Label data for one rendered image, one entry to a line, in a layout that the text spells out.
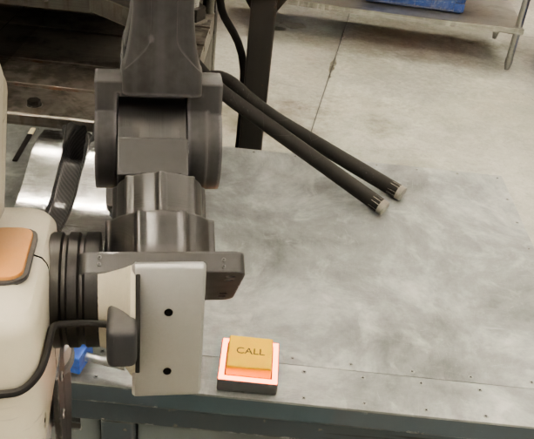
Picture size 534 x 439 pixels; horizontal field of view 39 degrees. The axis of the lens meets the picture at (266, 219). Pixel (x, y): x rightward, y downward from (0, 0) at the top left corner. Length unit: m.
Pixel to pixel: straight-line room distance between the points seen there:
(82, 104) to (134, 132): 1.17
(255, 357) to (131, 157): 0.49
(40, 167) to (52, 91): 0.60
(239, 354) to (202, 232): 0.47
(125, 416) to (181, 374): 0.58
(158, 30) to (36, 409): 0.29
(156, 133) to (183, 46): 0.07
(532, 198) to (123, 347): 2.94
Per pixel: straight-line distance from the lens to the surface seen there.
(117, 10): 1.64
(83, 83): 1.88
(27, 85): 1.88
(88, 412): 1.14
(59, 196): 1.22
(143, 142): 0.58
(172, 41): 0.59
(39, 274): 0.51
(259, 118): 1.49
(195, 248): 0.55
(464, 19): 4.64
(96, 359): 1.01
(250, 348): 1.02
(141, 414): 1.13
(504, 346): 1.19
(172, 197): 0.56
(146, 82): 0.59
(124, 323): 0.50
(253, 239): 1.29
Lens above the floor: 1.53
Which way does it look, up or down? 33 degrees down
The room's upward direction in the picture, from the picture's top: 7 degrees clockwise
